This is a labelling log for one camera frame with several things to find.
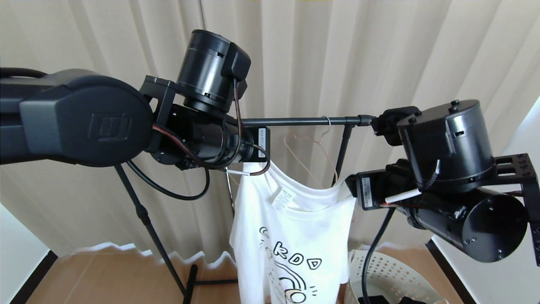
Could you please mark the white laundry basket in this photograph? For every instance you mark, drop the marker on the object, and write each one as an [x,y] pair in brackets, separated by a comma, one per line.
[400,270]

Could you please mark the black clothes rack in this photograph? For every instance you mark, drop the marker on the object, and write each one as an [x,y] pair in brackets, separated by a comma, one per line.
[295,121]

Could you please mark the beige curtain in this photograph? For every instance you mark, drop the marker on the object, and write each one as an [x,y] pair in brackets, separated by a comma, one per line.
[337,55]

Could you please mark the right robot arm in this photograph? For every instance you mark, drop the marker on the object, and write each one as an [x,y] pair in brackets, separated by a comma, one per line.
[447,143]

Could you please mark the pink clothes hanger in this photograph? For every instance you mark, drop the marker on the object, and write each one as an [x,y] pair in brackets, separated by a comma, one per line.
[328,126]

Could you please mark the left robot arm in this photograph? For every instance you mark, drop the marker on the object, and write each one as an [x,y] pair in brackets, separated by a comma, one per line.
[76,122]

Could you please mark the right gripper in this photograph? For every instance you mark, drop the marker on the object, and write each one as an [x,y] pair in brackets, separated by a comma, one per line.
[485,228]

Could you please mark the white printed t-shirt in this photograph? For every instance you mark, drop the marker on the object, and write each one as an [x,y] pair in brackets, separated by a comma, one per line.
[291,228]

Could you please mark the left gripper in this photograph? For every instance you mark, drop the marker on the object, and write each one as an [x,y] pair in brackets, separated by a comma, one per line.
[202,139]

